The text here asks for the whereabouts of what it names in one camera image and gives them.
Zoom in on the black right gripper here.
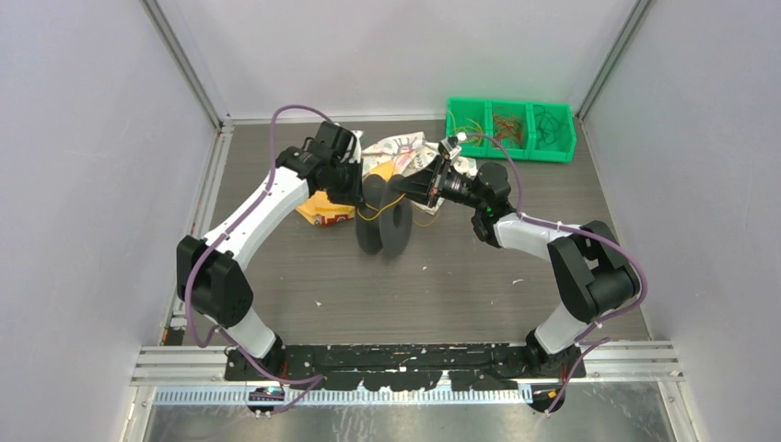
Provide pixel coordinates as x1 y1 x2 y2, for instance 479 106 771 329
390 156 486 212

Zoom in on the black cable spool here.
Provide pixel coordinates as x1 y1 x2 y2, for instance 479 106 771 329
356 175 414 260

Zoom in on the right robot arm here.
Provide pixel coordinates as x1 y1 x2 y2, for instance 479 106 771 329
394 157 643 378

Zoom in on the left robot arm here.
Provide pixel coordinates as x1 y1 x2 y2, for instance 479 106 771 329
176 122 362 381

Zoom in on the white patterned cloth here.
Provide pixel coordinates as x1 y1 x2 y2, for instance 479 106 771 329
356 132 477 224

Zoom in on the yellow snack bag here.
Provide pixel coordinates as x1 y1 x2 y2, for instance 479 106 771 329
296 160 396 227

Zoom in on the green three-compartment bin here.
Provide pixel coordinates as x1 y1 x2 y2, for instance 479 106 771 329
446 98 577 164

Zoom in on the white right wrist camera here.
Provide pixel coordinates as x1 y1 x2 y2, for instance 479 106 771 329
437 134 465 163

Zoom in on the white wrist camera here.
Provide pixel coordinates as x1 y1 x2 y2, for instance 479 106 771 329
437 134 465 163
348 130 364 163

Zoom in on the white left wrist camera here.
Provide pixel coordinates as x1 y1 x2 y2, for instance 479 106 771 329
348 130 364 163

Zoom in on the yellow wire bundle in bin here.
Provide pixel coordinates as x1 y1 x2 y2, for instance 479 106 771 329
448 110 486 147

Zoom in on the red wire bundle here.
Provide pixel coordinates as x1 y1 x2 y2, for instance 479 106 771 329
491 106 525 149

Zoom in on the dark green wire bundle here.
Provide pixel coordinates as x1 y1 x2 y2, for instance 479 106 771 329
531 104 570 147

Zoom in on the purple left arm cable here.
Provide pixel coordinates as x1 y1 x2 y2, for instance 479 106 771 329
182 104 333 417

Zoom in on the slotted aluminium rail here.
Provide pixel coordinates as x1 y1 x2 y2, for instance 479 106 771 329
152 384 533 406

